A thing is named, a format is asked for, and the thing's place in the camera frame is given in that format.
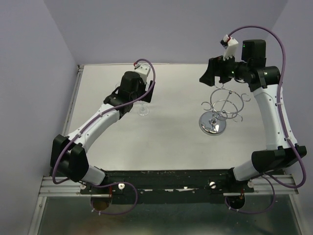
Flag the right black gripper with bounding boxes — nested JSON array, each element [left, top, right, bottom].
[[200, 51, 249, 86]]

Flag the chrome wine glass rack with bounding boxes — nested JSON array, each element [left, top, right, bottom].
[[199, 86, 251, 136]]

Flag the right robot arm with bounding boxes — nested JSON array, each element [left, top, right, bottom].
[[199, 36, 307, 192]]

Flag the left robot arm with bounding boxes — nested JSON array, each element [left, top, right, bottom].
[[50, 66, 154, 193]]

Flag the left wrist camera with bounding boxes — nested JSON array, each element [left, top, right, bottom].
[[134, 63, 151, 84]]

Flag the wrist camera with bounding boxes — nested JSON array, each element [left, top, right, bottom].
[[134, 63, 151, 84], [220, 34, 239, 61]]

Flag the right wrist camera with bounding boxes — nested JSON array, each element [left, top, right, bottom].
[[220, 34, 239, 61]]

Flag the black mounting base plate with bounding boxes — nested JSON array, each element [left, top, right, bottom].
[[80, 169, 254, 205]]

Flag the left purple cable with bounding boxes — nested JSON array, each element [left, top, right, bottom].
[[51, 58, 156, 216]]

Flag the purple cable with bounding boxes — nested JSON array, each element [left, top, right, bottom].
[[51, 58, 156, 216], [224, 25, 308, 213]]

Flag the aluminium rail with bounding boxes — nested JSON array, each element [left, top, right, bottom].
[[38, 176, 84, 196]]

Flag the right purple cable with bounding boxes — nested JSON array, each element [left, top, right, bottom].
[[224, 25, 308, 213]]

